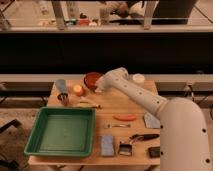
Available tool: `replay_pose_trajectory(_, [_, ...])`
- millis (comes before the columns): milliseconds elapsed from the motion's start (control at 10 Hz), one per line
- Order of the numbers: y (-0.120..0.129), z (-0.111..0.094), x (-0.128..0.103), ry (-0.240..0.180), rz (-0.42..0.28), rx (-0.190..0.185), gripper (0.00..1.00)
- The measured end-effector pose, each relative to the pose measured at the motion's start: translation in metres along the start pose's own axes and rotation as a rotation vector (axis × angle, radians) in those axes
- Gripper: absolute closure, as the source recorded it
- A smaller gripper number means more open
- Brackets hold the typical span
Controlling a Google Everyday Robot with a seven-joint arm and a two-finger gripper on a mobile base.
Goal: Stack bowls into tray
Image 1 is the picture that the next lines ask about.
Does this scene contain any red bowl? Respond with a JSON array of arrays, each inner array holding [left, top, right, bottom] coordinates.
[[84, 72, 102, 91]]

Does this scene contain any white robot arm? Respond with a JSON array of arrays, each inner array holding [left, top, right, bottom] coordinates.
[[97, 67, 213, 171]]

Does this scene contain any green plastic tray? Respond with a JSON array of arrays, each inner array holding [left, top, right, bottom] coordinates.
[[24, 107, 95, 158]]

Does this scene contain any orange round fruit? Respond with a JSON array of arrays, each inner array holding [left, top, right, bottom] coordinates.
[[73, 85, 84, 97]]

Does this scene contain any yellow green banana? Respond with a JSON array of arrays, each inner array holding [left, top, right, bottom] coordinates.
[[77, 102, 101, 108]]

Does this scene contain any white cup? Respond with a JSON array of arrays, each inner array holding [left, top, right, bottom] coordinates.
[[132, 73, 145, 86]]

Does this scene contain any orange carrot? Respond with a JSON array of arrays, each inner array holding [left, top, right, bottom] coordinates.
[[113, 115, 137, 122]]

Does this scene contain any metal fork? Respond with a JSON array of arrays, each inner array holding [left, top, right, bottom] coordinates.
[[104, 124, 131, 129]]

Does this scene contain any dark metal cup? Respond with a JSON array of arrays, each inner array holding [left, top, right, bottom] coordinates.
[[57, 93, 69, 106]]

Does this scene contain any blue cup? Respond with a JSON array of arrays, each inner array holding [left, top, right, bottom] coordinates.
[[55, 79, 67, 93]]

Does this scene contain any grey cloth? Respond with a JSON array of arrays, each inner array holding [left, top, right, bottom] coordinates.
[[143, 113, 160, 129]]

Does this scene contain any blue sponge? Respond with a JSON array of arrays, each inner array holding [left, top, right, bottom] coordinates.
[[101, 135, 114, 157]]

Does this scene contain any small metal box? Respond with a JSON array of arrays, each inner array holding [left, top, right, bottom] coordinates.
[[118, 143, 132, 156]]

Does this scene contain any black rectangular case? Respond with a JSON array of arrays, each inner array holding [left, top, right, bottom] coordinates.
[[148, 147, 160, 158]]

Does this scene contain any black handled brush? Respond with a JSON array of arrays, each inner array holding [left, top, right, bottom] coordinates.
[[130, 134, 160, 141]]

